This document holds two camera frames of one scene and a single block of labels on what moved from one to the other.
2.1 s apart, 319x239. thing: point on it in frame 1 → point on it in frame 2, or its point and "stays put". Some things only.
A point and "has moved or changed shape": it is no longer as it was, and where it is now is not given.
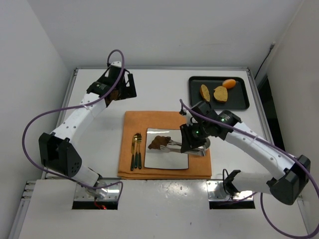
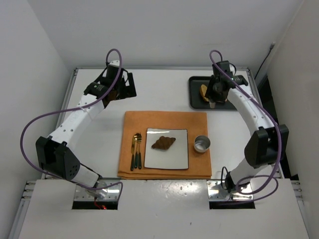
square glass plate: [162, 159] stays put
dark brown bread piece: [158, 141] has moved or changed shape
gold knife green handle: [132, 153] stays put
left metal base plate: [80, 193] stays put
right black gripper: [190, 139] → [217, 97]
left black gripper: [128, 87] stays put
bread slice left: [205, 92] stays put
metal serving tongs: [175, 147] → [212, 104]
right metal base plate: [217, 191] stays put
